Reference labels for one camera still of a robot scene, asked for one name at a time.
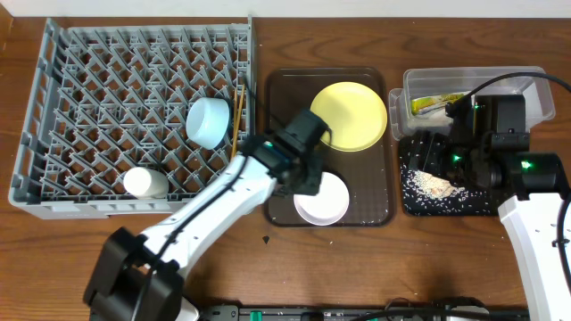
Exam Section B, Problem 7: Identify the white napkin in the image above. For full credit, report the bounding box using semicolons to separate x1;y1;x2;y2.
417;107;452;126

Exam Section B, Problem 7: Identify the white bowl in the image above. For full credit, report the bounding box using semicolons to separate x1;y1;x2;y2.
294;172;350;226

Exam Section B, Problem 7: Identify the green orange snack wrapper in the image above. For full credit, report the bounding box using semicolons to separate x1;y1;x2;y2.
410;92;467;116

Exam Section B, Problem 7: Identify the yellow plate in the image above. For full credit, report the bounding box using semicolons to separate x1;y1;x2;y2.
310;82;388;152

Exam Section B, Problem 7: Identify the light blue bowl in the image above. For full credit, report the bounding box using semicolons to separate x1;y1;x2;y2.
186;97;230;150

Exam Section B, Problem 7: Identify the white cup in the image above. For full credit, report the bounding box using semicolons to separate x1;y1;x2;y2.
123;167;169;199

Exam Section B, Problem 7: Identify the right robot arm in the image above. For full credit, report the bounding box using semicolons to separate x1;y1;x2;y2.
401;95;570;320

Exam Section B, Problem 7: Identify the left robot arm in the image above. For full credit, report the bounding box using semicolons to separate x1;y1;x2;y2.
83;110;333;321

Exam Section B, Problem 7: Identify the pile of rice waste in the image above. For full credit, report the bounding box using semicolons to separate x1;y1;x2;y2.
401;164;487;215

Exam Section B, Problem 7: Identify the black waste tray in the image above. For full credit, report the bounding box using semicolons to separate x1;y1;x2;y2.
395;135;505;218

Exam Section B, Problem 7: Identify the grey dishwasher rack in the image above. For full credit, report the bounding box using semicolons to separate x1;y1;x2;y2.
8;21;257;219

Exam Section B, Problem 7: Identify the clear plastic bin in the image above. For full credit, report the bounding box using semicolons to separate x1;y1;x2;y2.
388;66;556;141

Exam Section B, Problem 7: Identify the dark brown serving tray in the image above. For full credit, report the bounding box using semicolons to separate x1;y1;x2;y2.
264;67;395;227

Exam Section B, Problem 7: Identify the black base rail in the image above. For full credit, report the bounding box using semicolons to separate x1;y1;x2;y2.
198;305;531;321

